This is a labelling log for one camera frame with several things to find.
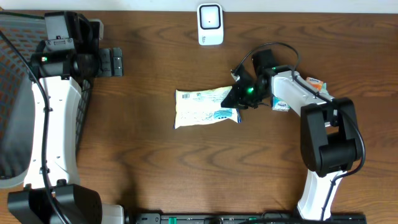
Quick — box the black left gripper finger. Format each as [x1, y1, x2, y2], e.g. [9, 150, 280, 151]
[112, 47, 124, 77]
[98, 49, 112, 77]

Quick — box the teal tissue pack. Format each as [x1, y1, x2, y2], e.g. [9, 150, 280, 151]
[272, 96, 290, 112]

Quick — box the cream snack bag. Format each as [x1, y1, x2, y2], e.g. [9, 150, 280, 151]
[174, 86, 241, 129]

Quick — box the orange tissue pack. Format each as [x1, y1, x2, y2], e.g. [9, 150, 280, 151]
[306, 77, 324, 91]

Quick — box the mint green wipes pack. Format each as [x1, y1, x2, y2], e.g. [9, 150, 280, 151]
[320, 83, 329, 95]

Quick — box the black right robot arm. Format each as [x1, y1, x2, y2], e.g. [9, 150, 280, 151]
[221, 50, 366, 222]

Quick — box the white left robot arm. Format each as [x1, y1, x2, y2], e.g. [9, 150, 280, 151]
[7, 11, 131, 223]

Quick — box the white barcode scanner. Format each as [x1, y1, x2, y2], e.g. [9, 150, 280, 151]
[197, 3, 224, 45]

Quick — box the dark grey plastic basket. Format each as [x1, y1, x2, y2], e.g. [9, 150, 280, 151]
[1, 12, 91, 189]

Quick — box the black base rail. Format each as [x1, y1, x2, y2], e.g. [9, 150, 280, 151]
[132, 212, 367, 224]

